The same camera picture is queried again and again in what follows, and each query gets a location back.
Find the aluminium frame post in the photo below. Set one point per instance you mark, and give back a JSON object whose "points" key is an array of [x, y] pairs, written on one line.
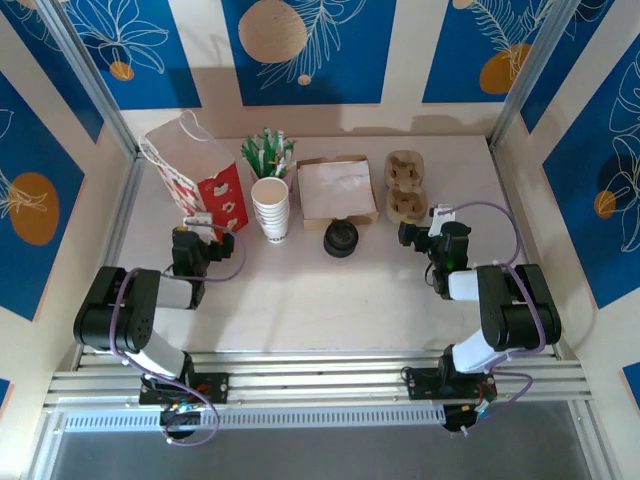
{"points": [[89, 75], [536, 75]]}

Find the black plastic cup lids stack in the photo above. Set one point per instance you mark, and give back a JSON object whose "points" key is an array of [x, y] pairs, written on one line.
{"points": [[341, 245]]}

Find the green white wrapped straws bundle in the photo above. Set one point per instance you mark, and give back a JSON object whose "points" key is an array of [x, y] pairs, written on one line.
{"points": [[262, 155]]}

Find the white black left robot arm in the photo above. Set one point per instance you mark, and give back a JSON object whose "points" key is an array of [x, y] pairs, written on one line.
{"points": [[125, 320]]}

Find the small controller circuit board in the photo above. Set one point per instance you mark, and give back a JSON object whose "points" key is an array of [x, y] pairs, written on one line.
{"points": [[475, 411], [181, 411]]}

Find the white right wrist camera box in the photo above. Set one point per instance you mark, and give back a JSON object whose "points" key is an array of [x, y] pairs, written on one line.
{"points": [[440, 217]]}

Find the aluminium table edge rail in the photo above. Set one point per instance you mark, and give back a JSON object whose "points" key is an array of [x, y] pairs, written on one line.
{"points": [[129, 190], [508, 190]]}

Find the aluminium rail base frame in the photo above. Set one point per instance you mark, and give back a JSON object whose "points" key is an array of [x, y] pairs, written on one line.
{"points": [[320, 382]]}

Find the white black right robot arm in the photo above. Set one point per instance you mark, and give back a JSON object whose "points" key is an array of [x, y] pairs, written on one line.
{"points": [[520, 320]]}

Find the brown pulp cup carrier stack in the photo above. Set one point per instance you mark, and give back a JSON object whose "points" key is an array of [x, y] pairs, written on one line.
{"points": [[406, 205]]}

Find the white paper napkins stack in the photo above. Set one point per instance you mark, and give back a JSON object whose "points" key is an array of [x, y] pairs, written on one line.
{"points": [[335, 190]]}

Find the brown cardboard napkin box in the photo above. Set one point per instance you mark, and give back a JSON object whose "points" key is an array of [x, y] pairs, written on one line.
{"points": [[340, 224]]}

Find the white paper cup stack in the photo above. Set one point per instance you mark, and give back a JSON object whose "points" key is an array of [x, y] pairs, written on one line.
{"points": [[272, 220]]}

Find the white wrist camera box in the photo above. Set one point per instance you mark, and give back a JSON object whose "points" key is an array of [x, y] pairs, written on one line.
{"points": [[440, 217], [200, 219]]}

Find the red white paper bag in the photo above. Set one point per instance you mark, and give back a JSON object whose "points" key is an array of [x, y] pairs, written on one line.
{"points": [[222, 200]]}

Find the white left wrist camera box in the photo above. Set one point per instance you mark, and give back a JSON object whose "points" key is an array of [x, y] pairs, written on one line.
{"points": [[200, 219]]}

